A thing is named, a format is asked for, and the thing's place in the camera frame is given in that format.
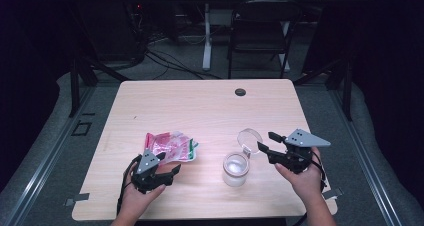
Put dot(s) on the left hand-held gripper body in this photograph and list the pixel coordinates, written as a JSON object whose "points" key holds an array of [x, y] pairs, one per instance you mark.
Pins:
{"points": [[148, 172]]}

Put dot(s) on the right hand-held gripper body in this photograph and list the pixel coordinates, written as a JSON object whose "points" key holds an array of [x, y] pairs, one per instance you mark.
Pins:
{"points": [[298, 152]]}

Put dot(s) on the red and white plastic bag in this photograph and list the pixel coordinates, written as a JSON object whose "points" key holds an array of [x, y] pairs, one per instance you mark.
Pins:
{"points": [[171, 147]]}

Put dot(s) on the clear jar with beige lid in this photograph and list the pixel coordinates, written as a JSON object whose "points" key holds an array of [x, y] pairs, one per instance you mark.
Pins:
{"points": [[236, 172]]}

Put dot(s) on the person's left hand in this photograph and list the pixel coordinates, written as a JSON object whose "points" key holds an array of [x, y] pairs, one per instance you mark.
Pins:
{"points": [[136, 201]]}

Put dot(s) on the person's right hand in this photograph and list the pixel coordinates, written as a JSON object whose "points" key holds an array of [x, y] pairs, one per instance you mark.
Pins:
{"points": [[306, 184]]}

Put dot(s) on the grey tape piece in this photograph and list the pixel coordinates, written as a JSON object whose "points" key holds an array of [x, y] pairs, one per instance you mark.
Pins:
{"points": [[78, 198], [333, 193]]}

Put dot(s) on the black metal stand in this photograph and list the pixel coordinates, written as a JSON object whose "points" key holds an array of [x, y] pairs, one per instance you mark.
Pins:
{"points": [[75, 86], [347, 92]]}

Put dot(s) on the black folding chair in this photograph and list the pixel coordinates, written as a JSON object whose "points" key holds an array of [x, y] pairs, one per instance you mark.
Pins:
{"points": [[260, 22]]}

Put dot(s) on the table with white legs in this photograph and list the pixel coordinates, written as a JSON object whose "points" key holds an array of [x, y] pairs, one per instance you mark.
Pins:
{"points": [[207, 36]]}

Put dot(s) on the dark cabinet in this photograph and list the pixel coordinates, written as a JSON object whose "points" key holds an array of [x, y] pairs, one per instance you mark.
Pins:
{"points": [[106, 29]]}

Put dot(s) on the aluminium floor rail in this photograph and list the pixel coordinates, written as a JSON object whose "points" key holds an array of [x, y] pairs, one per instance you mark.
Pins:
{"points": [[40, 172], [366, 166]]}

